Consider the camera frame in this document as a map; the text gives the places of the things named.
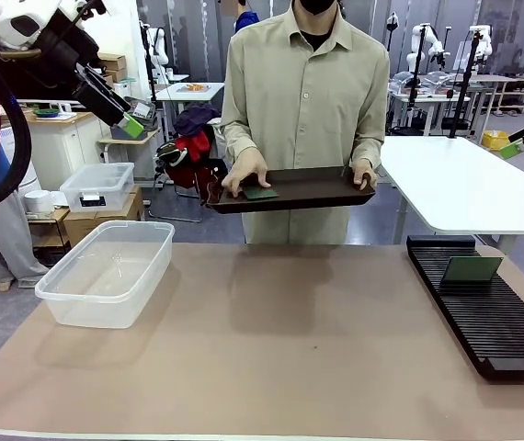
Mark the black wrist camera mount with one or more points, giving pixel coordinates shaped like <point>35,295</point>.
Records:
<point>62,43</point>

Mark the black tripod stand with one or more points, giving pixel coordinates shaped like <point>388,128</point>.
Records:
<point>466,82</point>

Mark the person's right hand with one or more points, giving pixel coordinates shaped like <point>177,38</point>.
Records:
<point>248,172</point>

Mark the red and black bag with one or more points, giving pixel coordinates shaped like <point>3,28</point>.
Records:
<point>193,165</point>

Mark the green left gripper finger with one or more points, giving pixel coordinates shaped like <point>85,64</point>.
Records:
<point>131,131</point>
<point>137,127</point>

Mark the stacked cardboard boxes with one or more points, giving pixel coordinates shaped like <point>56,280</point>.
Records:
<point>114,66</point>

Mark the black slotted PCB rack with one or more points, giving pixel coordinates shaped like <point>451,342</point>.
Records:
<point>478,312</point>

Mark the grey trousers bystander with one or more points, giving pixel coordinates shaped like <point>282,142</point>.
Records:
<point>4,248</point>

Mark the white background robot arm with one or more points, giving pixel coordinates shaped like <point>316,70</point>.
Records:
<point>423,46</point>
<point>158,46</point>
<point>482,41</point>

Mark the clear plastic bin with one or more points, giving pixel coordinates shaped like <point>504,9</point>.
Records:
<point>105,280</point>

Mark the small wooden top table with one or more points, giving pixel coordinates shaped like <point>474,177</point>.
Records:
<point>133,142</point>

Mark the white desk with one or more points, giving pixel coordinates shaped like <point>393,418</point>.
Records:
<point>455,184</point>

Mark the black face mask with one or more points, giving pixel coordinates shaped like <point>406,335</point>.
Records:
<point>318,5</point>

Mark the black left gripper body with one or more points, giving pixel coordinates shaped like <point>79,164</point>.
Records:
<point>101,96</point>

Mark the green right gripper finger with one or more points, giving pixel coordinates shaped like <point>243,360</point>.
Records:
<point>516,152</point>
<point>511,147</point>

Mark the green bowl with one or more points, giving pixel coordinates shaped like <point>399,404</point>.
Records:
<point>47,112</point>

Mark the white cabinet with wooden top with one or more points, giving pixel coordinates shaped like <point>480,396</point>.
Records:
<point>64,147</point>

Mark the person's left hand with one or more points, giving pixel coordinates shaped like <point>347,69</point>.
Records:
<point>364,173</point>

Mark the purple cloth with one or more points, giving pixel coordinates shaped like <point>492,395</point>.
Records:
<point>195,119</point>

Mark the yellow plastic crate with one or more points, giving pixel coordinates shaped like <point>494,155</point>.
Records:
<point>495,139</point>

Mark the black frame side table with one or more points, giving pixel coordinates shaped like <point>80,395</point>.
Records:
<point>48,232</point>

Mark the person's right forearm beige sleeve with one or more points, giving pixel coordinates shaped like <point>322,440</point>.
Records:
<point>242,144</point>

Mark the bystander in blue shirt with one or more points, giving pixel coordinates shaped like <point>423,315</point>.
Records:
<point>246,20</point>

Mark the white background worktable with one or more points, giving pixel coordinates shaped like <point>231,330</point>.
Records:
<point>420,98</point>

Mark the small clear lidded storage box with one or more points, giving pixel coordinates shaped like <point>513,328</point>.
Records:
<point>96,186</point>

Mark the person in beige shirt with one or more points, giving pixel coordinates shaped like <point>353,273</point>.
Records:
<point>308,101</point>

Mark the brown cardboard box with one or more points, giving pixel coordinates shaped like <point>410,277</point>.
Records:
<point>105,220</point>

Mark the green PCB board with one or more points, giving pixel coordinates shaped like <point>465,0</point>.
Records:
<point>471,270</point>
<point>262,194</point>

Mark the dark brown serving tray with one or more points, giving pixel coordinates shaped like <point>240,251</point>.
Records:
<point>299,193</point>

